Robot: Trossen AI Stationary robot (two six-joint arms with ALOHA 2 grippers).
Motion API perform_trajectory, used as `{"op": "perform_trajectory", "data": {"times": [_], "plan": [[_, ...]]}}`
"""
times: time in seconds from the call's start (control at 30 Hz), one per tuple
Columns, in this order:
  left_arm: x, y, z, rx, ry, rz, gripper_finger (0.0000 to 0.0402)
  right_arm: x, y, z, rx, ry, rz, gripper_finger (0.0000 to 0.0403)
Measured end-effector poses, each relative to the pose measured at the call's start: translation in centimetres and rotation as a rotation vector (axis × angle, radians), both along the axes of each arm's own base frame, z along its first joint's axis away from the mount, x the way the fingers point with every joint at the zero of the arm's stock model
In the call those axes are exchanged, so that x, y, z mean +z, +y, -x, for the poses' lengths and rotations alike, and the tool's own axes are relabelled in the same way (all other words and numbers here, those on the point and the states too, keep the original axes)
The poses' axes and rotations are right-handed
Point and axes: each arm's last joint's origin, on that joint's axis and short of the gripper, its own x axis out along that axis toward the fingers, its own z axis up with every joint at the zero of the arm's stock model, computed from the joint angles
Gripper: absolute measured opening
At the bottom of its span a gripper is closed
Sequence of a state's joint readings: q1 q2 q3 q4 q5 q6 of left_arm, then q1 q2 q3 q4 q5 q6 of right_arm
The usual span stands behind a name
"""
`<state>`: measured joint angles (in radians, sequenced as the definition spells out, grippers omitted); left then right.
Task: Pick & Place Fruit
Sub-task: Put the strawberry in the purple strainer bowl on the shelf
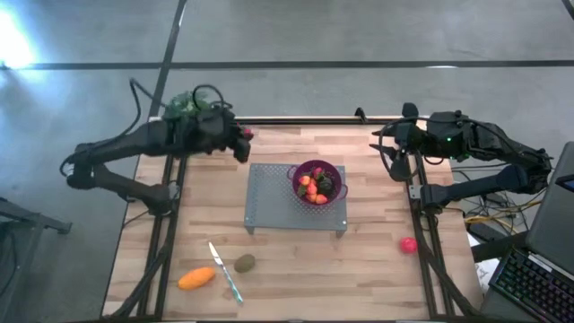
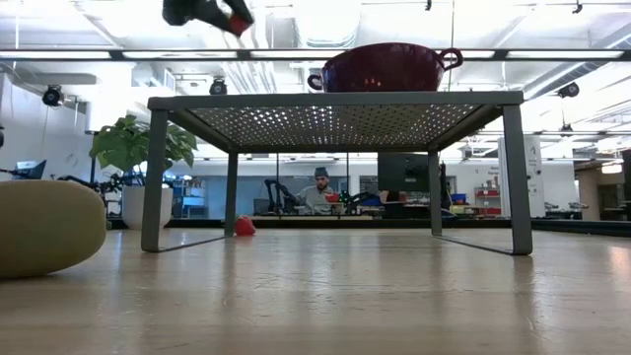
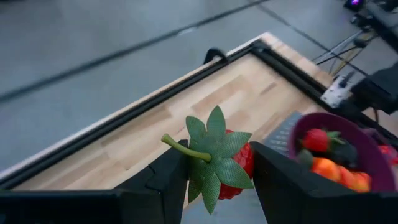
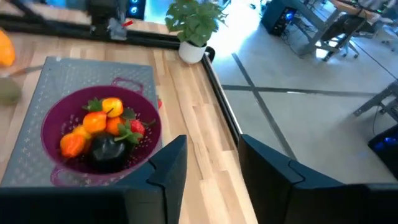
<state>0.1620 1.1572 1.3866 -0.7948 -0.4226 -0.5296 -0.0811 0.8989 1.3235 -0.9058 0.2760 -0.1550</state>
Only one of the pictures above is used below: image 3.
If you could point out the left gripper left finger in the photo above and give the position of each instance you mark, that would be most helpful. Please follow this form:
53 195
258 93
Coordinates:
168 186

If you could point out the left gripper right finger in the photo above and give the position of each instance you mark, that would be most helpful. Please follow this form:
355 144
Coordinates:
280 186

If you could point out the small orange fruit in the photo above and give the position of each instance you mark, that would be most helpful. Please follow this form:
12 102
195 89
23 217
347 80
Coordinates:
326 168

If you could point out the red strawberry with green leaves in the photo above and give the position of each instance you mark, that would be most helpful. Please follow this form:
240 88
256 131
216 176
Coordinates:
217 149
317 140

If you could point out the dark purple plum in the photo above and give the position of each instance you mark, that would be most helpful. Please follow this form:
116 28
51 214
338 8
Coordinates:
345 153

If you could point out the purple colander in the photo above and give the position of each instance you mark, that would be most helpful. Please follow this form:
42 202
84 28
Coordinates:
371 151

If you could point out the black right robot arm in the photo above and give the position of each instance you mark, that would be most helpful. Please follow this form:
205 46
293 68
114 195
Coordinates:
379 90

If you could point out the grey perforated metal shelf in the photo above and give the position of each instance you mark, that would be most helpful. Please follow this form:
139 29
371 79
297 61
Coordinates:
281 137

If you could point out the black device with purple light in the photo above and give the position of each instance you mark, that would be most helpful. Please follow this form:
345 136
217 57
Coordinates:
354 3

